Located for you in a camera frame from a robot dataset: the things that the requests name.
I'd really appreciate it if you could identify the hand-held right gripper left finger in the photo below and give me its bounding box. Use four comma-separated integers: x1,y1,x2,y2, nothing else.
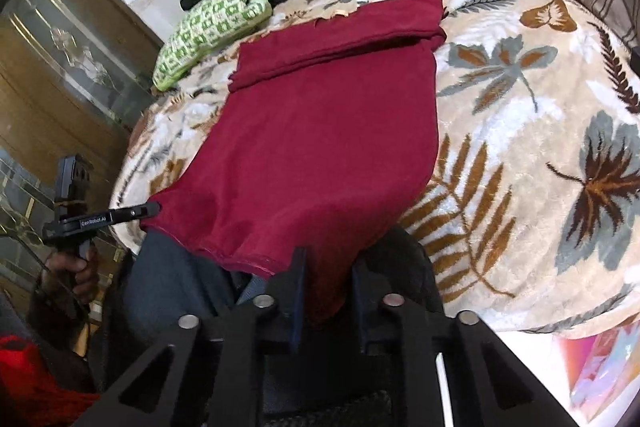
72,247,308,427

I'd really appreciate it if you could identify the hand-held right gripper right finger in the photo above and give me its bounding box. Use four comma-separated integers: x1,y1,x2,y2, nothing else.
350,252,583,427

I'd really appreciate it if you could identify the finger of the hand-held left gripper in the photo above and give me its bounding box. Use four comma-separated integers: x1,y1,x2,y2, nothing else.
109,201,161,224

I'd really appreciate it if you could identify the maroon shirt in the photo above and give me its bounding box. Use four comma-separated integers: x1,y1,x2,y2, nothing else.
140,0,447,325

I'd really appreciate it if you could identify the person's left forearm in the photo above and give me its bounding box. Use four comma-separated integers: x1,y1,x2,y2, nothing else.
0,292,106,427

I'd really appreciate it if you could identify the person's left hand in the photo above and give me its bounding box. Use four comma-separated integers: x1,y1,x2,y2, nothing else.
40,249,101,306

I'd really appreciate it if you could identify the person's blue jeans leg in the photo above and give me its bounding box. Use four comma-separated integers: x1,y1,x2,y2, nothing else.
100,229,283,390

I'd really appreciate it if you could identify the wooden glass cabinet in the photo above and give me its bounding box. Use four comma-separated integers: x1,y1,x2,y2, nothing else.
0,0,166,303

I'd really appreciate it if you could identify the green patterned cloth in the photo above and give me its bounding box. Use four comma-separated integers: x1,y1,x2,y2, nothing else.
151,0,273,92

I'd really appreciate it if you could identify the pink printed bed sheet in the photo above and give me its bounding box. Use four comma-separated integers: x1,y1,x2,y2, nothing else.
550,307,640,424

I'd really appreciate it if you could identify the leaf print blanket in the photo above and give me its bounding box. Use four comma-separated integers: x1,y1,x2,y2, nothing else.
107,0,640,340

